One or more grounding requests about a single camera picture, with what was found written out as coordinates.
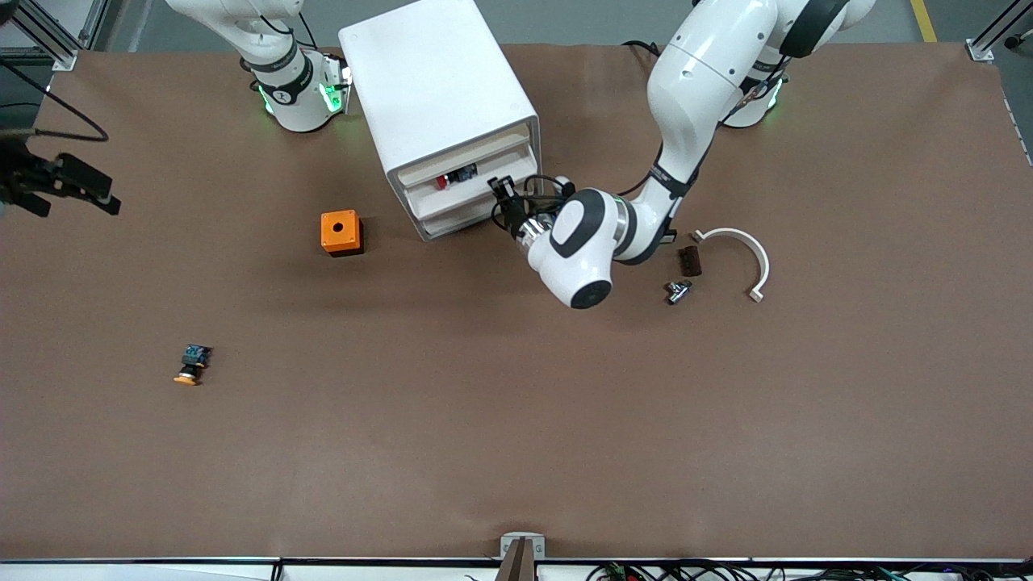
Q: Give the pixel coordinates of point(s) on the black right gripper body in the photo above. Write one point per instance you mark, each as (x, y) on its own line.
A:
(18, 179)

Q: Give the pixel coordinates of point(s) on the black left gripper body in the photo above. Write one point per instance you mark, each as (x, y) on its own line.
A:
(514, 216)

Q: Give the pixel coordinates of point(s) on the white plastic tray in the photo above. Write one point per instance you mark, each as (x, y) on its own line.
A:
(464, 203)

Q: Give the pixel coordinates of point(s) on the red cap push button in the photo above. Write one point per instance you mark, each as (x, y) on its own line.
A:
(456, 177)

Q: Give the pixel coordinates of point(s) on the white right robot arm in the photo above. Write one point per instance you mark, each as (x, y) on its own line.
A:
(294, 97)

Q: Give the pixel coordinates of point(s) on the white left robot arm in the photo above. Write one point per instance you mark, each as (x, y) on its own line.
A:
(702, 73)

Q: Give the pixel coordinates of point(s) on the yellow cap push button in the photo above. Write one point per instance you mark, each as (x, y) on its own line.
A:
(192, 363)

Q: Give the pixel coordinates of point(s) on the orange box with hole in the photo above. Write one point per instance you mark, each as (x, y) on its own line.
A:
(340, 232)

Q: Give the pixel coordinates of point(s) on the silver metal fitting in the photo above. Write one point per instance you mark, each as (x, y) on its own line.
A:
(679, 291)

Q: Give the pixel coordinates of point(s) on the brown terminal block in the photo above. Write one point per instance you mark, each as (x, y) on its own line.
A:
(691, 261)

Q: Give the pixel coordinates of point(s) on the aluminium frame profile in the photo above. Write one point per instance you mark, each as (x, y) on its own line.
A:
(989, 44)
(48, 32)

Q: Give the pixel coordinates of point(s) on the white curved bracket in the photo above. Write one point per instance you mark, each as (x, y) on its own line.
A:
(755, 250)

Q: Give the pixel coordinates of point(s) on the grey metal table bracket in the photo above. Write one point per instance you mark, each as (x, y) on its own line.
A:
(522, 549)

